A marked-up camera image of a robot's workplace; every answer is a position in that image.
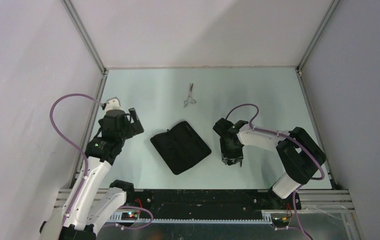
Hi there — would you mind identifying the black zippered tool case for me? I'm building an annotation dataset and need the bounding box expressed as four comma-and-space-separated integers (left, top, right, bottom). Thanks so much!
150, 121, 212, 175

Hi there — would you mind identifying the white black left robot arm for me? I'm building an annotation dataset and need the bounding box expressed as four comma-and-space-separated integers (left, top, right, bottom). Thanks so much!
40, 108, 144, 240

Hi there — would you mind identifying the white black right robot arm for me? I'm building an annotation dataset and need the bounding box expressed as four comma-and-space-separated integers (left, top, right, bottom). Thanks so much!
213, 118, 326, 209

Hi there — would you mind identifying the silver thinning scissors far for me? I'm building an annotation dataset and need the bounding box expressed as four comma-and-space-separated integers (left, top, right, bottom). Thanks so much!
184, 83, 197, 107

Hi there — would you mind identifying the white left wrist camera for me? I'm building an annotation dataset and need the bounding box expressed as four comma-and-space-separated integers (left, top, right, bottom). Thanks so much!
102, 97, 123, 112

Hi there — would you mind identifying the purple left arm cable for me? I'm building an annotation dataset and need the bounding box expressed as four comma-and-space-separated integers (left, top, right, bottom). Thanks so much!
50, 93, 154, 233

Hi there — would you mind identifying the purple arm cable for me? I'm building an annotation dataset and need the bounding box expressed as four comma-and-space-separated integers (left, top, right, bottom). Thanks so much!
50, 93, 154, 233
225, 103, 326, 240

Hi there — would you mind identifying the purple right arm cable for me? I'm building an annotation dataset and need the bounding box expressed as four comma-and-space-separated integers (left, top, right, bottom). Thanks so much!
225, 103, 326, 240

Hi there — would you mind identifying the aluminium front frame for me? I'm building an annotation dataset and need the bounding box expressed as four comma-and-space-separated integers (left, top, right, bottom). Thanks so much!
54, 188, 356, 229

